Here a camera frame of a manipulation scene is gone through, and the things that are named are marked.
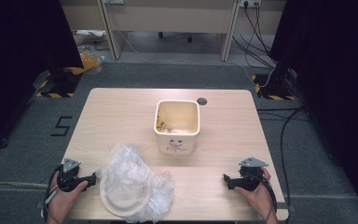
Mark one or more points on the black curtain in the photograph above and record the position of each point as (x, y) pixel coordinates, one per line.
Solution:
(18, 46)
(332, 62)

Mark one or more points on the clear plastic bag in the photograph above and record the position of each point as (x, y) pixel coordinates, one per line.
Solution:
(127, 158)

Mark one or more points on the white crumpled plastic bag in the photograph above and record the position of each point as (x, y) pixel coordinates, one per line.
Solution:
(88, 35)

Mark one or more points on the beige office desk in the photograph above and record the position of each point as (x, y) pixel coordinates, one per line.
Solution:
(171, 15)

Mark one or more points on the person's right hand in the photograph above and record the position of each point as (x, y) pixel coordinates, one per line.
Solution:
(261, 199)

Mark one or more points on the black stand base striped tape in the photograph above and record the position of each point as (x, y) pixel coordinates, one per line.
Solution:
(276, 87)
(62, 82)

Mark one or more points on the person's left hand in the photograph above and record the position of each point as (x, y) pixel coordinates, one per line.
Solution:
(60, 202)

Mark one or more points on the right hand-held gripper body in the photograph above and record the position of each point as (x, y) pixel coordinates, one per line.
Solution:
(251, 179)

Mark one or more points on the yellow plastic bag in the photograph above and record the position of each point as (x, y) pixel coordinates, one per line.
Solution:
(90, 60)

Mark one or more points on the white round plate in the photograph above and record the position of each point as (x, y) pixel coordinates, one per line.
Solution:
(124, 199)

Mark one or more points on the cream square trash bin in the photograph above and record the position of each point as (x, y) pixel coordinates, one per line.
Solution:
(177, 144)

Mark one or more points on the white wall socket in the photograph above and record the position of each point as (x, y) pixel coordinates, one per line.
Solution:
(250, 3)

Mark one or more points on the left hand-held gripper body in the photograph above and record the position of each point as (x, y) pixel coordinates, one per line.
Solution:
(68, 179)

